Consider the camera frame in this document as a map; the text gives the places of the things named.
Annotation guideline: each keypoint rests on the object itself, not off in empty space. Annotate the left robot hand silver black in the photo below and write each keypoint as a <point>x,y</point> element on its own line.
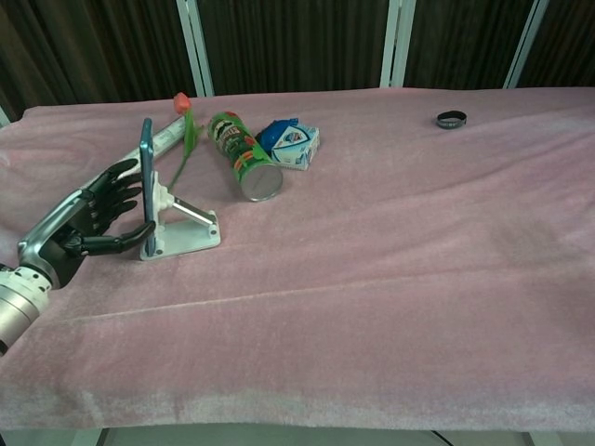
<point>70,223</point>

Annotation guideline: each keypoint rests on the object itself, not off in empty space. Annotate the black screen smartphone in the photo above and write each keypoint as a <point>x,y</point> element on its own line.
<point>148,186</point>

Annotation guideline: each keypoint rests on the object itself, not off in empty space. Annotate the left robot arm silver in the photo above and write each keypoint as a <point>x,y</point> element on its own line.
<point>16,306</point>

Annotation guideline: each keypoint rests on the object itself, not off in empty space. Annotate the white phone stand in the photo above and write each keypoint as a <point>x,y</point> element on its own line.
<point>186,232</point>

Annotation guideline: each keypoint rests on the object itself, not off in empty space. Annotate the long white tube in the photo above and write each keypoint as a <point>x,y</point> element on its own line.
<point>167,135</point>

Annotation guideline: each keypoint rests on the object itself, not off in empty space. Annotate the red artificial tulip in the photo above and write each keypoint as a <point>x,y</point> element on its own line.
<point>182,103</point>

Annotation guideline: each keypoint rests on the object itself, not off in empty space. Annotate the dark brown screen panel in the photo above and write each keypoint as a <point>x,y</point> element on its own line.
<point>567,42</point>
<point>297,46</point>
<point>93,51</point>
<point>465,42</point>

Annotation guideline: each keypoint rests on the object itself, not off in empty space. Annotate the green Pringles can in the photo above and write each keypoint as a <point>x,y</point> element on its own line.
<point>237,153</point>

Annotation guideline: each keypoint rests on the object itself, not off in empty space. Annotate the white tissue pack blue print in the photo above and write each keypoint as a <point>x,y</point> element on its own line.
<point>295,148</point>

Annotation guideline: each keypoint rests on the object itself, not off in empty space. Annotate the pink table cloth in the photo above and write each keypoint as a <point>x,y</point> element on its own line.
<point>372,255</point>

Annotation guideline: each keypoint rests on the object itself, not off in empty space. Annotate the white screen frame post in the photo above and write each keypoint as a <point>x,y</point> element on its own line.
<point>3,116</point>
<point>525,46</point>
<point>197,46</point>
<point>397,42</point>

